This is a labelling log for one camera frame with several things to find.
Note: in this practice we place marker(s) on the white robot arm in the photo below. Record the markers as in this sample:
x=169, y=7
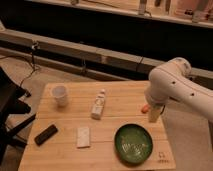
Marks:
x=170, y=80

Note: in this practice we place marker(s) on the white sponge block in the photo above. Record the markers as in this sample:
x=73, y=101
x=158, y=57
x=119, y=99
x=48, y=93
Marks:
x=83, y=137

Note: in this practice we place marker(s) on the black eraser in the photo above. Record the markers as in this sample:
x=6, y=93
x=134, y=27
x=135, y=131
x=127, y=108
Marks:
x=45, y=134

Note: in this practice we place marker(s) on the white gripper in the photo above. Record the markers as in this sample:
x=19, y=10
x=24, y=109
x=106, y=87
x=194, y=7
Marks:
x=156, y=100

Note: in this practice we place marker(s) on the black chair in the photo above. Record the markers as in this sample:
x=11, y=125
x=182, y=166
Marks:
x=10, y=103

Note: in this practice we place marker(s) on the white small bottle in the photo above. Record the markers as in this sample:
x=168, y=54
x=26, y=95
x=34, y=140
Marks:
x=98, y=105

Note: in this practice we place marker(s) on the green ceramic bowl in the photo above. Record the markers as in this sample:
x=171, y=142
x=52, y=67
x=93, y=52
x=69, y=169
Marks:
x=133, y=144

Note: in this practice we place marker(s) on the orange carrot toy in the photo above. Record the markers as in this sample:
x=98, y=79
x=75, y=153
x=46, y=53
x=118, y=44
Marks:
x=145, y=108

